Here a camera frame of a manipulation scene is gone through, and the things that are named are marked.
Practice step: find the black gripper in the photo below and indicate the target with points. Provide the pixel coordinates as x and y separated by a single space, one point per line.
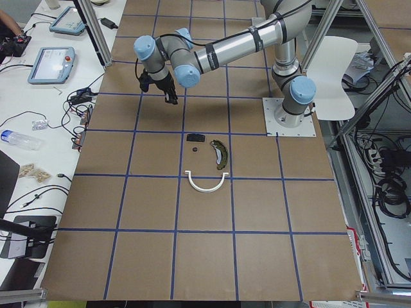
164 84

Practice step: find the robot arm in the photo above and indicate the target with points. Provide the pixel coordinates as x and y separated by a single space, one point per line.
169 59

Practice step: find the dark grey brake pad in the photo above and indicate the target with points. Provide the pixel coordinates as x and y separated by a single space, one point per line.
195 137

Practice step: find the olive curved brake shoe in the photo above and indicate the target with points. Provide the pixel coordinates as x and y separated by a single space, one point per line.
221 154

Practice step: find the black power adapter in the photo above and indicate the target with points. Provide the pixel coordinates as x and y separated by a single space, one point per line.
108 23

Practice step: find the white round plate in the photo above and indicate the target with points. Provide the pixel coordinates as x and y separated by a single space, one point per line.
99 2

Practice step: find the near blue teach pendant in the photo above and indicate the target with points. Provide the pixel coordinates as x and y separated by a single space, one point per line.
52 65

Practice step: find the blue teach pendant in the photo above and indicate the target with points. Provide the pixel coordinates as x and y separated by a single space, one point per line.
68 22
52 65

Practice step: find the far blue teach pendant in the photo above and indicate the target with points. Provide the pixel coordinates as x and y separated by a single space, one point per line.
68 22

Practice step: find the white plastic chair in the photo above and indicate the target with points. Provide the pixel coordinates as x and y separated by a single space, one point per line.
326 70

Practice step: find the clear plastic water bottle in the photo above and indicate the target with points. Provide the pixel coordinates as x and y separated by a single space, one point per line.
22 141

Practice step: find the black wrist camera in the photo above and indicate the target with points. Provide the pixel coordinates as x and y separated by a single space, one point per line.
144 81

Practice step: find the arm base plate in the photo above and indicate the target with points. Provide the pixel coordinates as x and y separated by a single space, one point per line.
278 123

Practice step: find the aluminium frame post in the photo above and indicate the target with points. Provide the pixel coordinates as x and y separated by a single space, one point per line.
90 20

